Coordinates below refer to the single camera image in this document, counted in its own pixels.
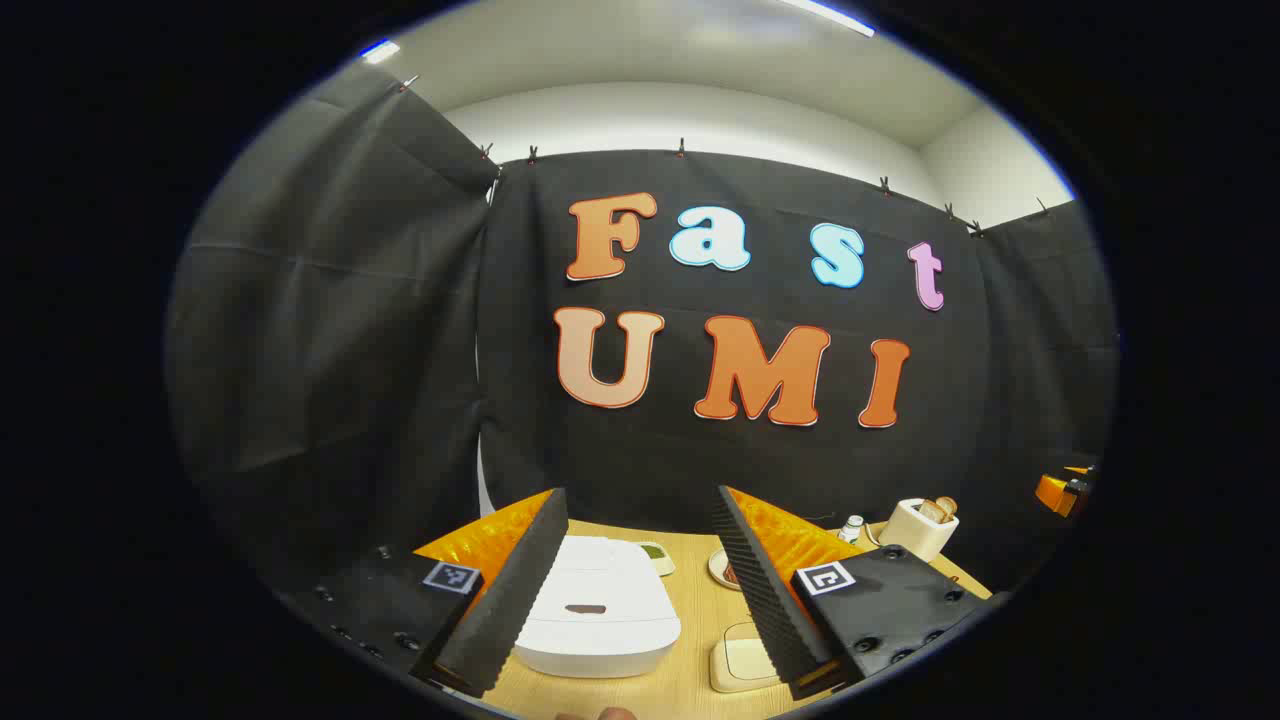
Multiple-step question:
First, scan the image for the row of small backdrop clips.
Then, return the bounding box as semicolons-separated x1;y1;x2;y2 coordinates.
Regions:
400;75;1051;236

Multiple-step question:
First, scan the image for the white toaster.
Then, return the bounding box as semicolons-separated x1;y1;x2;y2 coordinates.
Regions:
878;497;961;563

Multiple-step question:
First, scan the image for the black backdrop cloth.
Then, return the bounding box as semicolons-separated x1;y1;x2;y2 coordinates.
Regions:
165;62;1119;621

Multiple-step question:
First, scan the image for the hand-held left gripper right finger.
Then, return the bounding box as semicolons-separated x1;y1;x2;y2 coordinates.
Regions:
712;486;996;701

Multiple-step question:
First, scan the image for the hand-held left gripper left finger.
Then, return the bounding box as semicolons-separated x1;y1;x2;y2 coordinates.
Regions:
285;488;569;699

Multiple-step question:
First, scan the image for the white rice cooker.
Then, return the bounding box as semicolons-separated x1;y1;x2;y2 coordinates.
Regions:
513;535;683;679

